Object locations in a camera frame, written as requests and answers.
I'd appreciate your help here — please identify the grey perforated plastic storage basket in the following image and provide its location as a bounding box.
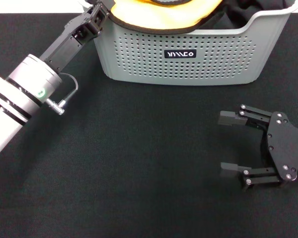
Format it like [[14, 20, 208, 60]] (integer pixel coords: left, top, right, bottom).
[[92, 0, 298, 87]]

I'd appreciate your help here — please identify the black cloth in basket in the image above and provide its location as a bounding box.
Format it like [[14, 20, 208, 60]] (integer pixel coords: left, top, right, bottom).
[[193, 0, 297, 30]]

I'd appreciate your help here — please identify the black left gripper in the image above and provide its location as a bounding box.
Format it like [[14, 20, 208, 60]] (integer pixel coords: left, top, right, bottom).
[[39, 3, 110, 72]]

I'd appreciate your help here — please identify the yellow and grey towel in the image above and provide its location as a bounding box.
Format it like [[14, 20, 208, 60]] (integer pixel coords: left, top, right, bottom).
[[108, 0, 224, 32]]

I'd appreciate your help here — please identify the grey gripper cable with connector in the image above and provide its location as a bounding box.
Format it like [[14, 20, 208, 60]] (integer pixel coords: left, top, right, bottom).
[[46, 72, 79, 116]]

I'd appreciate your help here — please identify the black tablecloth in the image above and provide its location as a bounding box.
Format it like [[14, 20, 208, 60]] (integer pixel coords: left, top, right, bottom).
[[0, 11, 298, 238]]

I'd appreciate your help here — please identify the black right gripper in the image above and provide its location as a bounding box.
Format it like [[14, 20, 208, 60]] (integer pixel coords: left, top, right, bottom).
[[217, 103, 298, 192]]

